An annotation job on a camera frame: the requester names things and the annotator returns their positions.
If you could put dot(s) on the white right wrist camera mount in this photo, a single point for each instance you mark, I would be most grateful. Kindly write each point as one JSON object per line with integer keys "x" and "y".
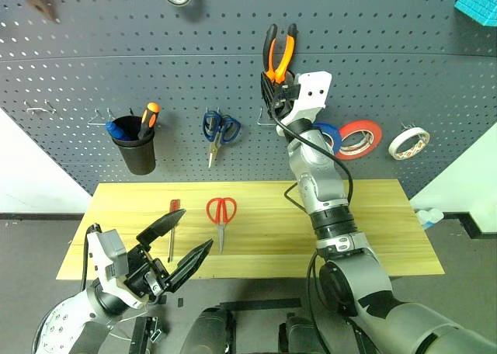
{"x": 314, "y": 92}

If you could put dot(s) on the silver double pegboard hook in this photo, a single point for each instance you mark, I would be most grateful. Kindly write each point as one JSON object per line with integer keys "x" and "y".
{"x": 39, "y": 108}

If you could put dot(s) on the small orange and black pliers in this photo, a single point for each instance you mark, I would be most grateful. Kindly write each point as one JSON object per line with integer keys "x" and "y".
{"x": 286, "y": 55}

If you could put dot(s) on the cyan plastic tray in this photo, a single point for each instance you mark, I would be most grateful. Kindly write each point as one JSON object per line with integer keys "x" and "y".
{"x": 477, "y": 2}

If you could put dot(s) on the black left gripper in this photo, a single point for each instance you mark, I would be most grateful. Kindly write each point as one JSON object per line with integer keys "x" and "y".
{"x": 145, "y": 274}

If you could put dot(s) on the dark rounded shape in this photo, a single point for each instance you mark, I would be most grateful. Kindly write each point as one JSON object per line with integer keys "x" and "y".
{"x": 303, "y": 334}
{"x": 209, "y": 332}

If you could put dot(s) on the clear plastic bottle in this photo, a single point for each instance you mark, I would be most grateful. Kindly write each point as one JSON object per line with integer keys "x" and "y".
{"x": 429, "y": 218}

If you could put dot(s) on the red tape roll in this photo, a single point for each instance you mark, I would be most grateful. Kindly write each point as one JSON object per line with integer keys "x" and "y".
{"x": 361, "y": 124}

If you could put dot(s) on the silver scissors hook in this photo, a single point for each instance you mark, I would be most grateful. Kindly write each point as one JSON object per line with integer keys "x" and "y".
{"x": 212, "y": 109}

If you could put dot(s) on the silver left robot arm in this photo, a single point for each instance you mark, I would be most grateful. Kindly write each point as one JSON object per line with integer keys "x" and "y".
{"x": 74, "y": 319}

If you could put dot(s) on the silver long peg hook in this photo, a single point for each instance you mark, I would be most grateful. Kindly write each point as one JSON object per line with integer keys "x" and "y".
{"x": 408, "y": 127}

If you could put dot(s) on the orange and black screwdriver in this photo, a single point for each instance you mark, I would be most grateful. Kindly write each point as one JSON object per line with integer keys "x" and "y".
{"x": 147, "y": 119}

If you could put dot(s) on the blue tape roll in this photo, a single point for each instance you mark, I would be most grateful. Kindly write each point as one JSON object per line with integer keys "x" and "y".
{"x": 330, "y": 129}

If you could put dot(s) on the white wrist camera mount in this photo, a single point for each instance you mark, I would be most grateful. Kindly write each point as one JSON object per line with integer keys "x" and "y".
{"x": 314, "y": 92}
{"x": 101, "y": 262}

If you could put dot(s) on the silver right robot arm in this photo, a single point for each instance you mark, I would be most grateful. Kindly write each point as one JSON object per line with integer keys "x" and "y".
{"x": 330, "y": 198}

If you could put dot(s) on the white tape roll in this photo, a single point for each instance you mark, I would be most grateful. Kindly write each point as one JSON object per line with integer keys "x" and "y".
{"x": 400, "y": 152}

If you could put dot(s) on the black plastic cup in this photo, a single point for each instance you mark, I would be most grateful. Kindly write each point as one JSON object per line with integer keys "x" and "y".
{"x": 137, "y": 158}

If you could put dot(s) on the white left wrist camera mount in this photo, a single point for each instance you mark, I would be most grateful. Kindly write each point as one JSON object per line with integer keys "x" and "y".
{"x": 101, "y": 262}

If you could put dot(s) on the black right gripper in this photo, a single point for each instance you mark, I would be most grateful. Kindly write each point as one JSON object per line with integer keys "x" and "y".
{"x": 282, "y": 106}

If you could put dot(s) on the grey metal pegboard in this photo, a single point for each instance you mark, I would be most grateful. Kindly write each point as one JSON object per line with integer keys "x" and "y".
{"x": 194, "y": 59}

